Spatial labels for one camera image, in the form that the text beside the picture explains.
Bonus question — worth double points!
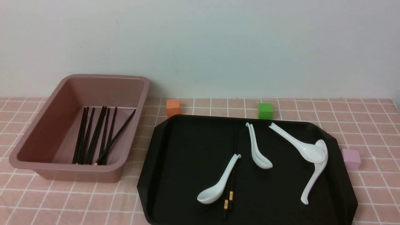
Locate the pink checkered tablecloth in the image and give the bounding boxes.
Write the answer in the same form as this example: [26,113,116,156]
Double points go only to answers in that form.
[0,97,400,225]

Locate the orange cube block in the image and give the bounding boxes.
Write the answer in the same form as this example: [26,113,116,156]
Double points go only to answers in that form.
[166,99,181,118]

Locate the white spoon front left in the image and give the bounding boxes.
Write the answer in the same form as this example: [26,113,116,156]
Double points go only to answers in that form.
[197,154,242,204]

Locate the green cube block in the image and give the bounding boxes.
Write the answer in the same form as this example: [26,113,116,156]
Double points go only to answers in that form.
[258,103,274,120]

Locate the white spoon far right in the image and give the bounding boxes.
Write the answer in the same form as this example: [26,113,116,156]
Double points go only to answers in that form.
[301,139,328,205]

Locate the white spoon upper right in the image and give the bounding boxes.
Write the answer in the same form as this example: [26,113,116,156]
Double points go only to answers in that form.
[269,123,328,164]

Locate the pink cube block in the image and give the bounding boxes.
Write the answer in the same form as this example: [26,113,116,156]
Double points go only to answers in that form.
[341,148,361,171]

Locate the black plastic tray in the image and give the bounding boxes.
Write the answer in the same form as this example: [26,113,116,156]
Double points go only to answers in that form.
[137,115,358,225]

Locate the white spoon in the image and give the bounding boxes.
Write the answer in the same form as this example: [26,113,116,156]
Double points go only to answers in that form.
[245,122,273,169]
[301,139,328,205]
[197,154,242,204]
[269,123,328,164]

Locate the slanted black chopstick in bin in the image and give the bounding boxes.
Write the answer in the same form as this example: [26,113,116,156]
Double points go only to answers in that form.
[93,109,136,165]

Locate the white spoon centre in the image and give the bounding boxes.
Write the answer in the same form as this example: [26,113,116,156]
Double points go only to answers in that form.
[245,122,273,169]

